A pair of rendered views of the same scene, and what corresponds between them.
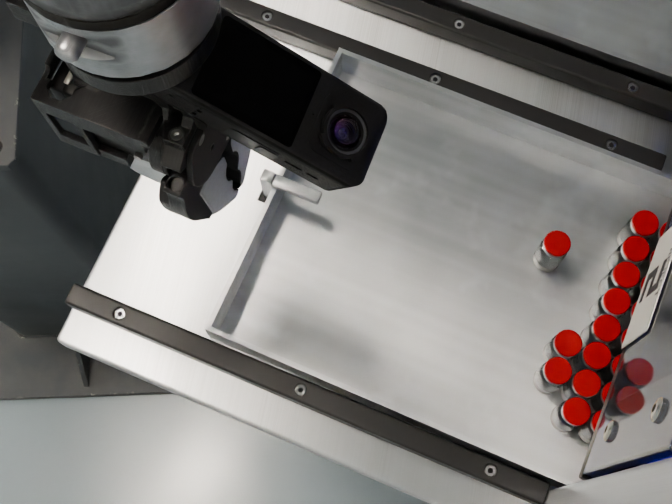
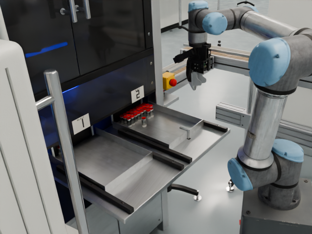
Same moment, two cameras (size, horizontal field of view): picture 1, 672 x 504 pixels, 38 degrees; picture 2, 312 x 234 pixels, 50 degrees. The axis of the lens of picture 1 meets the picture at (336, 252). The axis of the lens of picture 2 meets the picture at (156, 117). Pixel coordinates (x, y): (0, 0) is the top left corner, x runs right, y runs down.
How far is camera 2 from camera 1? 1.55 m
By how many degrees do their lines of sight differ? 77
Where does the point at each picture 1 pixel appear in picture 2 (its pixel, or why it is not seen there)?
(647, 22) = (106, 148)
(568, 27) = (121, 150)
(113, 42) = not seen: hidden behind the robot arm
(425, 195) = (160, 134)
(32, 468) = not seen: outside the picture
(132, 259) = (216, 134)
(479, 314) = (158, 122)
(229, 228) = (197, 135)
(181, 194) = not seen: hidden behind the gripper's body
